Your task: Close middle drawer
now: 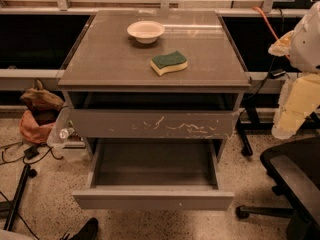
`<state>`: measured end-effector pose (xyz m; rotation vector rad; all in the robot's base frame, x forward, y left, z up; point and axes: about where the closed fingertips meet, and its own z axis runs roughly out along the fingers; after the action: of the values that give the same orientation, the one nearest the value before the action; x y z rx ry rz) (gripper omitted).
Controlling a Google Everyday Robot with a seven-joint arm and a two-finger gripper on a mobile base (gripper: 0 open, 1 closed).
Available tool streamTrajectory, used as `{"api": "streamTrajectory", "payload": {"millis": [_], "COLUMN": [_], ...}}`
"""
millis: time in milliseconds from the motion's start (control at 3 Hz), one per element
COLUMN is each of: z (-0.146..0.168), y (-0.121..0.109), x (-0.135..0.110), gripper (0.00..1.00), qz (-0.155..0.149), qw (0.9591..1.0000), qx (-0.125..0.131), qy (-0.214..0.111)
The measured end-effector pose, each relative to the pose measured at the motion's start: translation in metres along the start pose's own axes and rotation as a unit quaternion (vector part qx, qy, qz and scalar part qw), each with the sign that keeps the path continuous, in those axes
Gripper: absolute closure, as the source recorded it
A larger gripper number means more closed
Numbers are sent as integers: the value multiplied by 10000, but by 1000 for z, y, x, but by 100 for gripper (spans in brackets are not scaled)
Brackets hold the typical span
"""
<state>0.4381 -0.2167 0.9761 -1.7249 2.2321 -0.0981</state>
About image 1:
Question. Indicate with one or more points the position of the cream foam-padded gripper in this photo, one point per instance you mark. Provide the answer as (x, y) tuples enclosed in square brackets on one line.
[(307, 49)]

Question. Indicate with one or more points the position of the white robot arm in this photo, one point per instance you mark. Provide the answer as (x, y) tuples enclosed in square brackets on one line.
[(302, 44)]

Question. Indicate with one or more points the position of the grey drawer cabinet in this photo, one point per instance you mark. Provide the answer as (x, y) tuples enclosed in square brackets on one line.
[(110, 70)]

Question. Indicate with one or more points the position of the scratched grey upper drawer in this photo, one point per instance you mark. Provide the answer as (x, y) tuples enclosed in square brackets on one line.
[(94, 123)]

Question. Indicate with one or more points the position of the black power brick on ledge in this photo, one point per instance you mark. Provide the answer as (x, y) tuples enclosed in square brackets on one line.
[(274, 74)]

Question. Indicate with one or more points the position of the black office chair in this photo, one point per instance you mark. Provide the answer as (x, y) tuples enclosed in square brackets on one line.
[(295, 168)]

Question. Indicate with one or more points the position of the green and yellow sponge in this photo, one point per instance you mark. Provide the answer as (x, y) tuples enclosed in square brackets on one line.
[(168, 63)]

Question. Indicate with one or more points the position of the white bowl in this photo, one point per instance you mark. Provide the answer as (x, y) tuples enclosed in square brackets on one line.
[(146, 32)]

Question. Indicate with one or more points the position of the clear plastic storage bin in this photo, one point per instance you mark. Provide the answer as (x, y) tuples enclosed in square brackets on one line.
[(65, 140)]

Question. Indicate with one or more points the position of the brown and orange cloth bag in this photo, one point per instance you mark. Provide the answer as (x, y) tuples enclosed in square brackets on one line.
[(43, 108)]

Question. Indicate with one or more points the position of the black power adapter on floor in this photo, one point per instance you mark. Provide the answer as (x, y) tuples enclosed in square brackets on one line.
[(31, 152)]

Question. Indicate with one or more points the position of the black stand leg left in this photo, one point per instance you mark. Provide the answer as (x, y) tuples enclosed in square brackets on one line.
[(9, 208)]

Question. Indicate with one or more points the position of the black table frame right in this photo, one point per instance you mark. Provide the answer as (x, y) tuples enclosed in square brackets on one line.
[(256, 116)]

